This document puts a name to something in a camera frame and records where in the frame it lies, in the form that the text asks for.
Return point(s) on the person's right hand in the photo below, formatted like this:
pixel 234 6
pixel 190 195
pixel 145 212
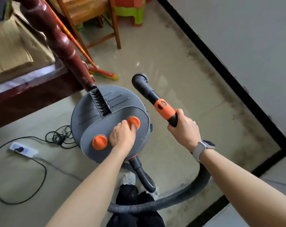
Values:
pixel 185 132

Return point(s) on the person's left hand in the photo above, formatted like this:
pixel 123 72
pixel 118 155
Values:
pixel 121 138

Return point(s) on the person's right thumb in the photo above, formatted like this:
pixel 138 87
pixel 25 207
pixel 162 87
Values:
pixel 172 130

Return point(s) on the person's left thumb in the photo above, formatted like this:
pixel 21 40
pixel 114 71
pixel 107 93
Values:
pixel 133 129

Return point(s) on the grey round vacuum cleaner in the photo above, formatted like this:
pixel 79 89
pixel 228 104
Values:
pixel 91 120

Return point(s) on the person's right forearm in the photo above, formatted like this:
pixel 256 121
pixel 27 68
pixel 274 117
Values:
pixel 247 186

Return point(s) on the person's left forearm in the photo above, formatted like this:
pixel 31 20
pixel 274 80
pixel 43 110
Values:
pixel 95 191

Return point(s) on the white slipper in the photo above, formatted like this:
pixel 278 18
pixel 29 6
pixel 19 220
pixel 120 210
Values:
pixel 129 178
pixel 154 193

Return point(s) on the black trousers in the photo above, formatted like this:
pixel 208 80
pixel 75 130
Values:
pixel 131 219

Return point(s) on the red yellow broom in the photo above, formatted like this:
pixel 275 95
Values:
pixel 72 37

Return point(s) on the white power strip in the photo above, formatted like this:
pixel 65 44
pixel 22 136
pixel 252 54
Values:
pixel 24 150

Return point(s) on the green plastic stool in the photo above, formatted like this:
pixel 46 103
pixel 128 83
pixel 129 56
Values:
pixel 136 14

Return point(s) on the pale bed mattress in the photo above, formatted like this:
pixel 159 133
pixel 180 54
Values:
pixel 27 77

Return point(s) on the wooden chair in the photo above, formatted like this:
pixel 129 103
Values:
pixel 86 11

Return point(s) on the red plastic stool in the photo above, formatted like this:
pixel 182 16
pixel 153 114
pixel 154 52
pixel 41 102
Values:
pixel 128 1

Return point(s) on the flattened cardboard sheet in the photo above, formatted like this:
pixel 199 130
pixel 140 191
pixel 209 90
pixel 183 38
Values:
pixel 13 49

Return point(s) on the dark red wooden bed frame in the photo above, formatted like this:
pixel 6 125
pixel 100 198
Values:
pixel 55 37

